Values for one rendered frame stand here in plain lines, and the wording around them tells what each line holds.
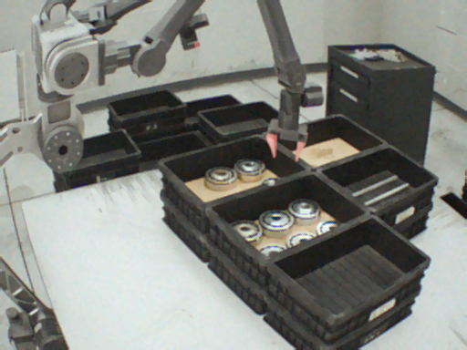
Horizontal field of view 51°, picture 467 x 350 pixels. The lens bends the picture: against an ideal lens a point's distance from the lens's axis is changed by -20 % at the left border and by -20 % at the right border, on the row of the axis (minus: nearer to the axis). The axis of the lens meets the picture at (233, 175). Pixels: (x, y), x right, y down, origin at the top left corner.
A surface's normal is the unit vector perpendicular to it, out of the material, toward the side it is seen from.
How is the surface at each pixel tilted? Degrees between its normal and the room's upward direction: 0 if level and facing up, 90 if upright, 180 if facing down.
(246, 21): 90
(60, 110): 90
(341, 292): 0
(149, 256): 0
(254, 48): 90
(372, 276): 0
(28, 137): 90
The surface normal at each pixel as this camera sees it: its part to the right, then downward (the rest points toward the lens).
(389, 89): 0.46, 0.45
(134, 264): 0.02, -0.87
